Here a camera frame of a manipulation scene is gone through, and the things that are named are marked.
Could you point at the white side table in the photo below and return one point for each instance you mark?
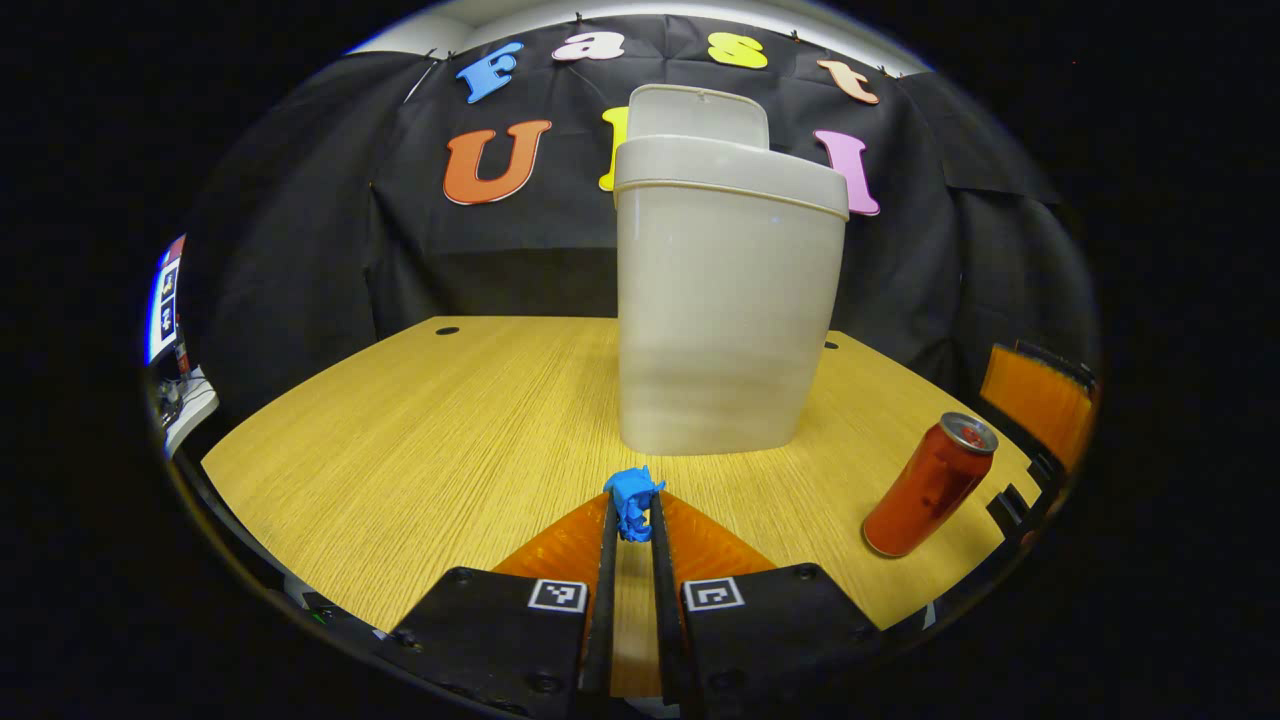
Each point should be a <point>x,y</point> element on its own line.
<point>190,405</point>

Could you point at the red pop can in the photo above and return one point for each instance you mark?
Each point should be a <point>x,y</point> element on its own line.
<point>925,490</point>

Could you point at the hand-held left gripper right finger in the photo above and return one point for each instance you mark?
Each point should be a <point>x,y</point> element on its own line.
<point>780,630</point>

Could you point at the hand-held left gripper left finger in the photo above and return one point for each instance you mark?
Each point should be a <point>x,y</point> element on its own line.
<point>480,640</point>

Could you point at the white desktop garbage bin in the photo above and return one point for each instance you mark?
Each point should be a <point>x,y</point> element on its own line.
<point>720,320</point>

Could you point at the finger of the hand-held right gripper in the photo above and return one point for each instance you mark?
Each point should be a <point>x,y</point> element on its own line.
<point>1035,400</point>
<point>1015,510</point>

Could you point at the blue paper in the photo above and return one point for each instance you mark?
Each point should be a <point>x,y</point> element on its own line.
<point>632,500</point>

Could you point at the computer monitor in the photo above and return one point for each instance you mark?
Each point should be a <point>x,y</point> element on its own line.
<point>165,300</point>

